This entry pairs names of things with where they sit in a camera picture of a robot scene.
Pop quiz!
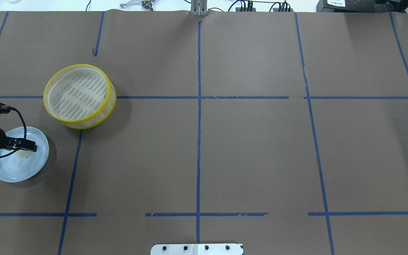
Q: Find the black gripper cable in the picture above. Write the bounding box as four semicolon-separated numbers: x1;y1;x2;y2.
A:
0;101;27;160

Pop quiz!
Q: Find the light blue plate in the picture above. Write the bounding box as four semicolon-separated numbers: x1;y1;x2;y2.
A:
0;126;50;183

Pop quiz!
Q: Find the silver aluminium post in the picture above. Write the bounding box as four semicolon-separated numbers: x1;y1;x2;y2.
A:
189;0;208;17

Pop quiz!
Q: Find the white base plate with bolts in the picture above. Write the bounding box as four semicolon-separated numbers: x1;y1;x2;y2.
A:
150;243;244;255

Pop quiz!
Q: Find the white steamed bun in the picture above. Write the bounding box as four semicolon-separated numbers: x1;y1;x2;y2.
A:
14;150;32;159

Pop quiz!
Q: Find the yellow white steamer basket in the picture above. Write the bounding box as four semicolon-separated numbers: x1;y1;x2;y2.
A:
43;64;117;130

